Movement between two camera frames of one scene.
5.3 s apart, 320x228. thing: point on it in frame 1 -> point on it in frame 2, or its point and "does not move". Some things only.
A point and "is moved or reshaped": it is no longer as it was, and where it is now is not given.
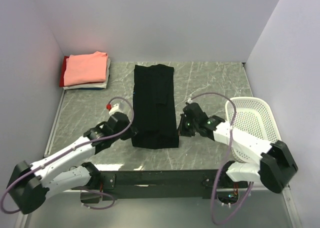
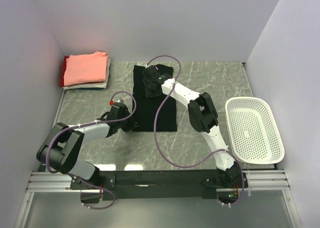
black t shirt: [154, 114] is moved or reshaped
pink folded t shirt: [81, 68] does not move
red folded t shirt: [63, 70] does not move
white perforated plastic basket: [255, 117] does not move
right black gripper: [182, 131] -> [148, 93]
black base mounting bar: [117, 185] does not move
